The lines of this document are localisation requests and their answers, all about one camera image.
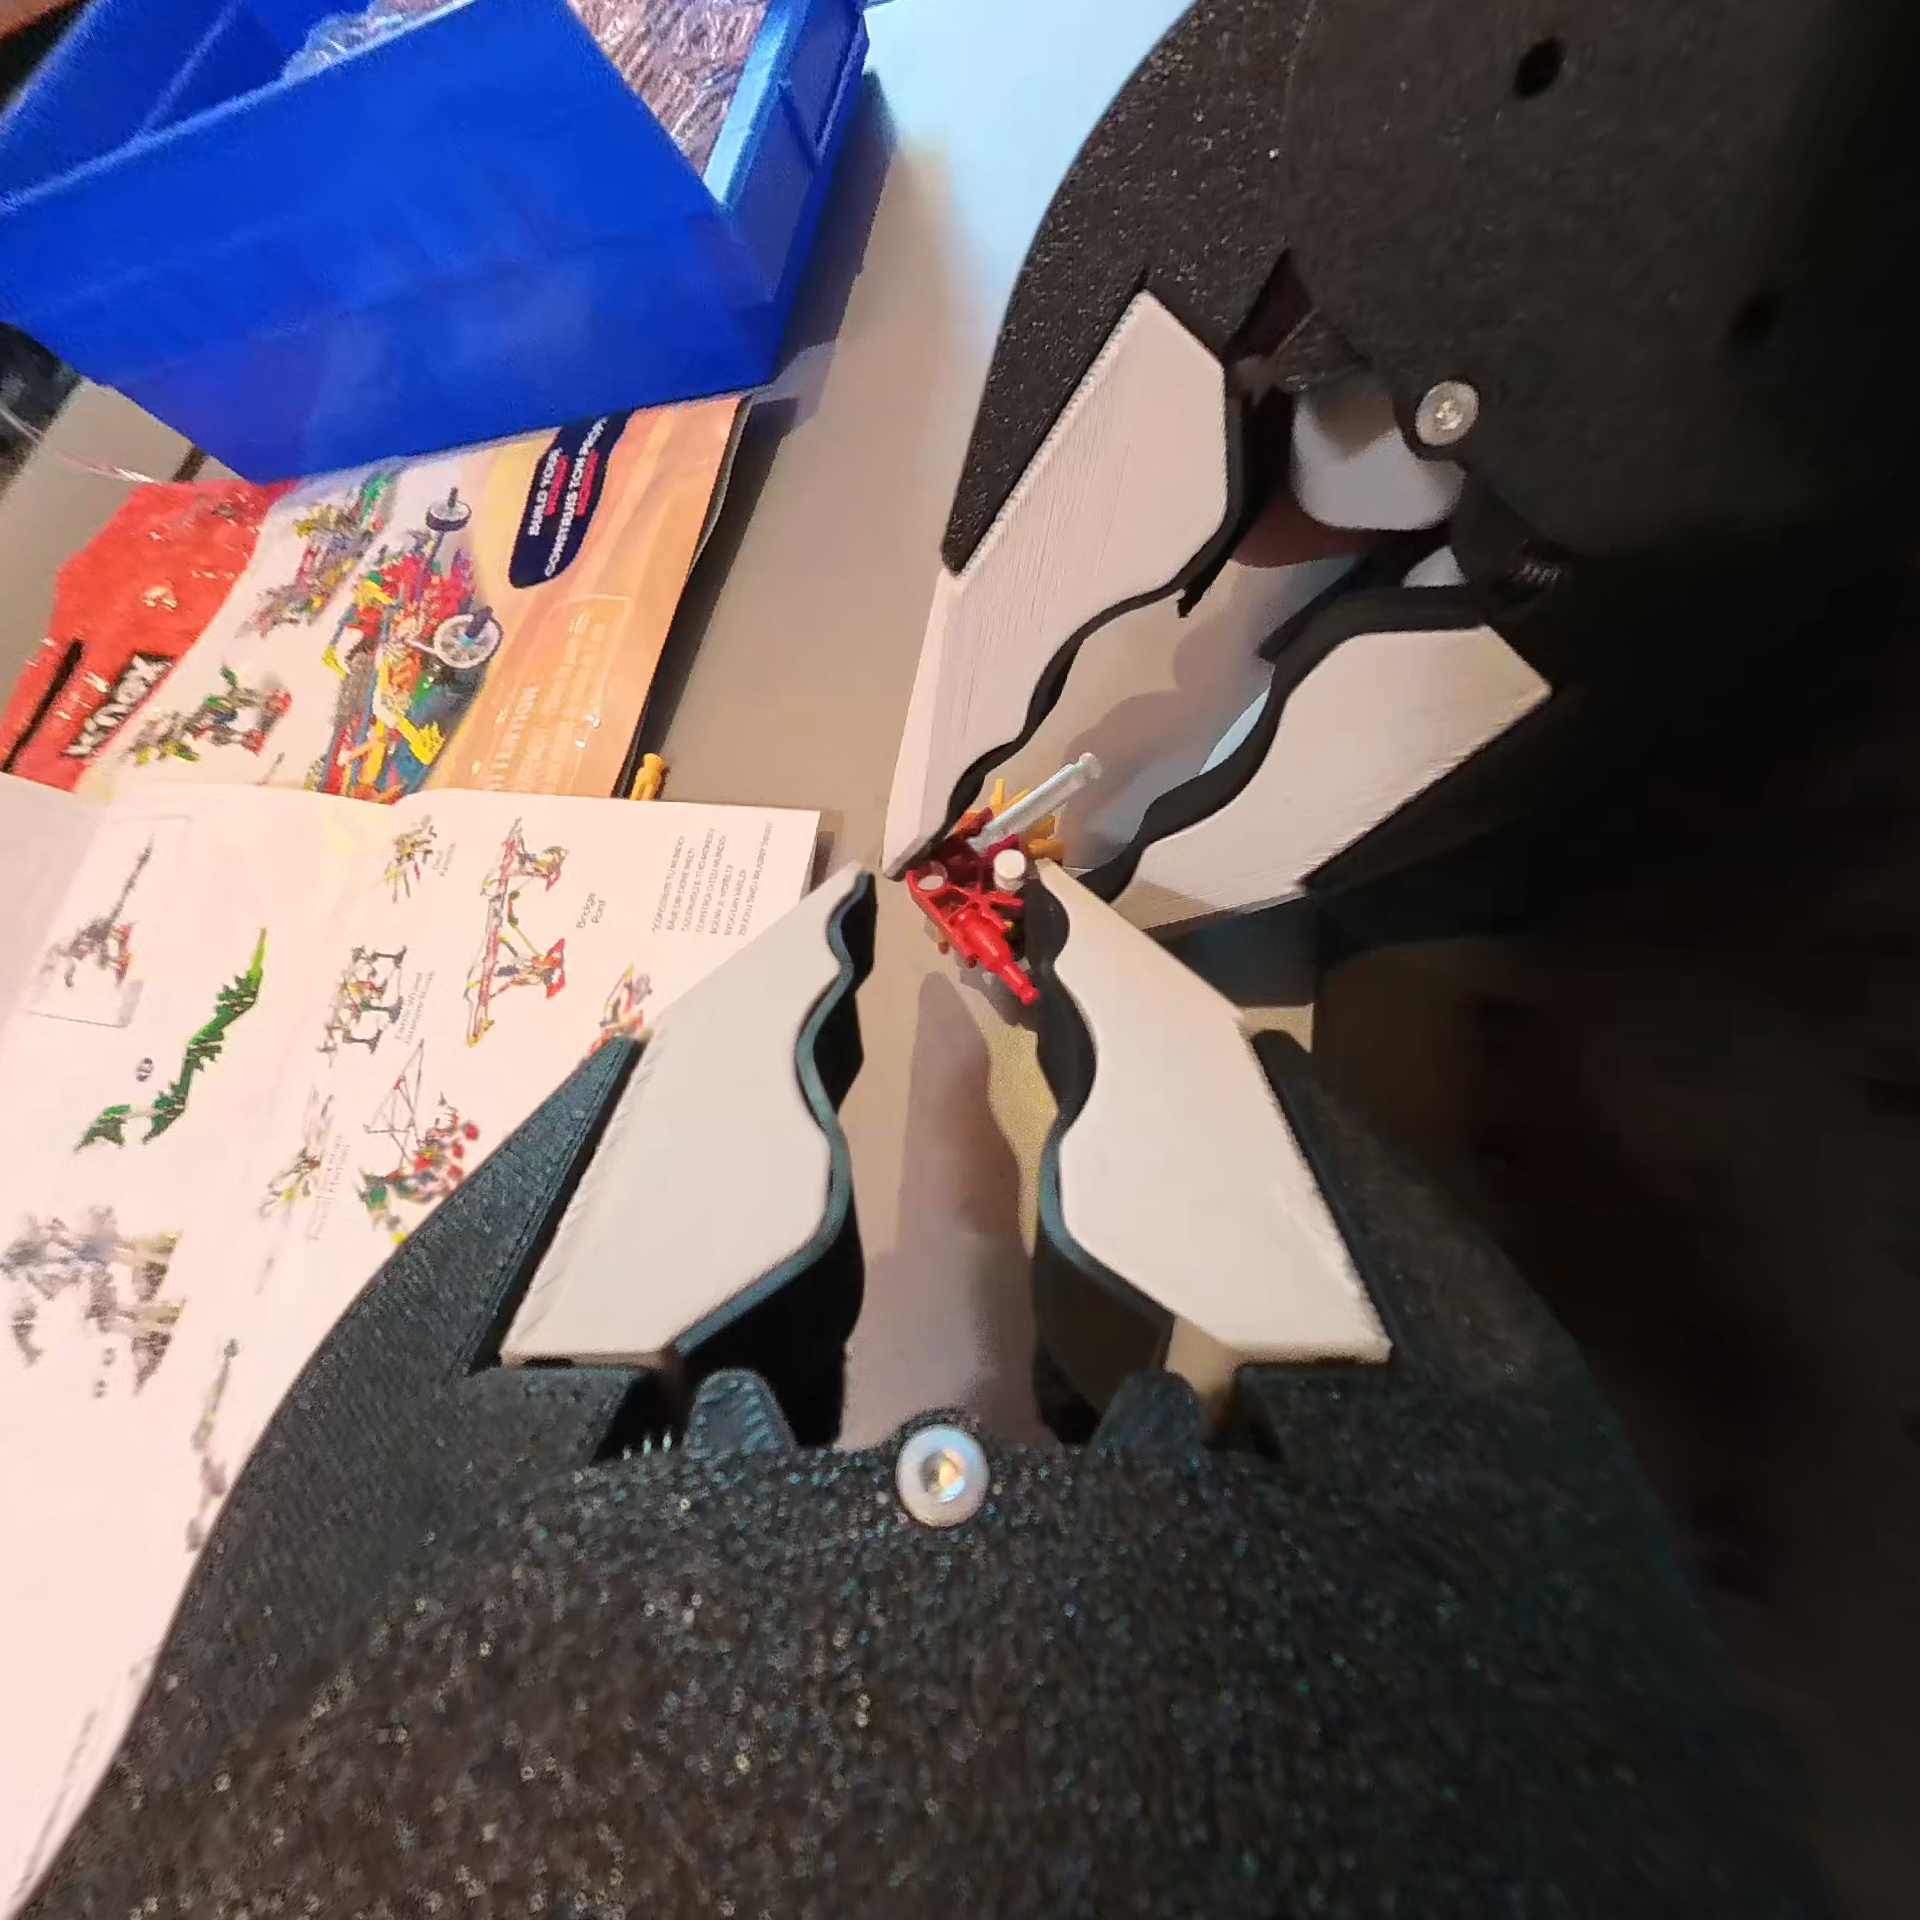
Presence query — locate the red plastic connector piece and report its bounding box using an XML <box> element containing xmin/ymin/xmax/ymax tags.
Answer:
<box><xmin>902</xmin><ymin>855</ymin><xmax>1037</xmax><ymax>953</ymax></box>

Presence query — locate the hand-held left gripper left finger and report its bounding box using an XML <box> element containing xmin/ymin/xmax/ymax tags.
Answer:
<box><xmin>499</xmin><ymin>865</ymin><xmax>881</xmax><ymax>1368</ymax></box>

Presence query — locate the clear plastic bag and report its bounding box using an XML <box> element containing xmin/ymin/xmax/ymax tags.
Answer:
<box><xmin>285</xmin><ymin>0</ymin><xmax>811</xmax><ymax>183</ymax></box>

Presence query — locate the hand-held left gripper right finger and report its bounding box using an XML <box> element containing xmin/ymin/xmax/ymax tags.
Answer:
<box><xmin>1036</xmin><ymin>865</ymin><xmax>1394</xmax><ymax>1368</ymax></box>

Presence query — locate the blue plastic bin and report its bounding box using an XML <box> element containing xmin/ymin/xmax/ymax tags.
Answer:
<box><xmin>0</xmin><ymin>0</ymin><xmax>873</xmax><ymax>485</ymax></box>

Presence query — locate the short red plastic rod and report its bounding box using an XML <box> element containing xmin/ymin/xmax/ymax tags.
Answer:
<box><xmin>960</xmin><ymin>914</ymin><xmax>1040</xmax><ymax>1008</ymax></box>

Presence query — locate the white printed instruction sheet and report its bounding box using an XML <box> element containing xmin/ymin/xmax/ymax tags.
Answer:
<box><xmin>0</xmin><ymin>779</ymin><xmax>826</xmax><ymax>1891</ymax></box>

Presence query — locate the orange and red toy bag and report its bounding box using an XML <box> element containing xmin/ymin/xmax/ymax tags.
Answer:
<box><xmin>0</xmin><ymin>392</ymin><xmax>753</xmax><ymax>803</ymax></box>

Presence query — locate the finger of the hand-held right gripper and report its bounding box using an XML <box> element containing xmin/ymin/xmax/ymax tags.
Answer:
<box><xmin>884</xmin><ymin>288</ymin><xmax>1248</xmax><ymax>880</ymax></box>
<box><xmin>1072</xmin><ymin>576</ymin><xmax>1554</xmax><ymax>920</ymax></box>

